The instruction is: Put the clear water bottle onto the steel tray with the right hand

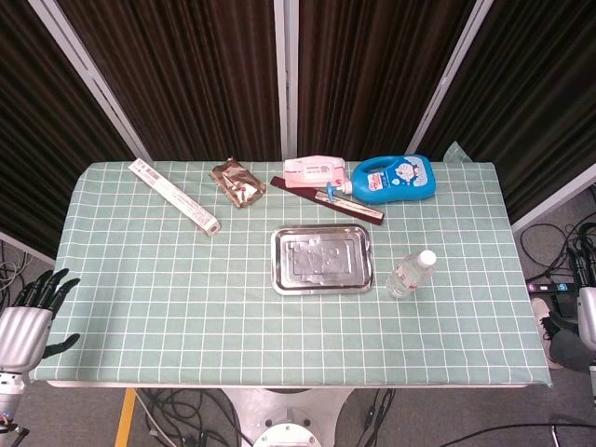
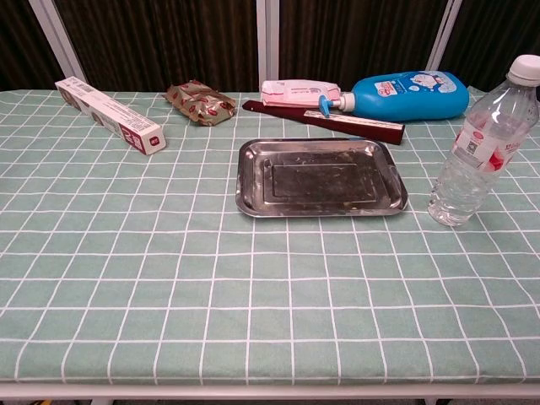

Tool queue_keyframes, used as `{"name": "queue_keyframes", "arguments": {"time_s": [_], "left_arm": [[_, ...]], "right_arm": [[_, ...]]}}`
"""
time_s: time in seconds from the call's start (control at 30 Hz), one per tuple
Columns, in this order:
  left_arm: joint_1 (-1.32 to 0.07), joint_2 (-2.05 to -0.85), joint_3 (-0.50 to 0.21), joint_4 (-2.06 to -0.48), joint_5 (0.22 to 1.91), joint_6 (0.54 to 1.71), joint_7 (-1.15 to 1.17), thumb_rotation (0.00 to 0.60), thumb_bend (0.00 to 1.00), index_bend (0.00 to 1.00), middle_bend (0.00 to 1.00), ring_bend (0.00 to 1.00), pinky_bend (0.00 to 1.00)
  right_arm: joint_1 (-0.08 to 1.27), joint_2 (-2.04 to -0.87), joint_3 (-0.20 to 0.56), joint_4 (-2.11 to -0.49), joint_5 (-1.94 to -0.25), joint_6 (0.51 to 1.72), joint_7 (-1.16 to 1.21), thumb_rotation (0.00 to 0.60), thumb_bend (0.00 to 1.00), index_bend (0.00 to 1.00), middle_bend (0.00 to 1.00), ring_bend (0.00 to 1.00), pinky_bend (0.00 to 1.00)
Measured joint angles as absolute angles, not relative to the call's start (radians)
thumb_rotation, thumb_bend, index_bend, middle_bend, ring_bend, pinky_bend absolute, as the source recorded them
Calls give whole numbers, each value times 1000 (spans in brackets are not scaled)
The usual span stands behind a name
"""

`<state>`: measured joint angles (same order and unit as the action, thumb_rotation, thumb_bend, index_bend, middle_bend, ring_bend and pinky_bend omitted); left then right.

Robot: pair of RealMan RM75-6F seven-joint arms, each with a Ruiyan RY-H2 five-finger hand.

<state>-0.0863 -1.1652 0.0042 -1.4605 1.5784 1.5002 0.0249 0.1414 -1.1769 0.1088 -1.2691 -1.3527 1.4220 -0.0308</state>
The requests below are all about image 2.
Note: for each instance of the transparent plastic water bottle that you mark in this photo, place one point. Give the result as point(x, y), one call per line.
point(464, 181)

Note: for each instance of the rectangular stainless steel tray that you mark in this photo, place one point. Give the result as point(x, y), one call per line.
point(320, 181)

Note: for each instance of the blue pump detergent bottle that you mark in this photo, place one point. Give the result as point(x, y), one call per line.
point(409, 97)

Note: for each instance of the pink wet wipes pack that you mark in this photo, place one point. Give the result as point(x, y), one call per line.
point(291, 90)

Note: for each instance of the long dark red box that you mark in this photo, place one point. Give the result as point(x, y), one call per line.
point(363, 128)

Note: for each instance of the gold foil snack packet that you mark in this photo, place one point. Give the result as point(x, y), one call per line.
point(198, 103)

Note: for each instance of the green checked tablecloth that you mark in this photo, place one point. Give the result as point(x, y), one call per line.
point(169, 274)

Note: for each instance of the long white cling film box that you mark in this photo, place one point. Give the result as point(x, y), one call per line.
point(109, 111)

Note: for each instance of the dark brown curtain panel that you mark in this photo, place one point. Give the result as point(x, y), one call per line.
point(169, 38)
point(354, 38)
point(21, 42)
point(498, 29)

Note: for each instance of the white partition frame post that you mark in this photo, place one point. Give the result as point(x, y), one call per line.
point(443, 34)
point(59, 38)
point(268, 42)

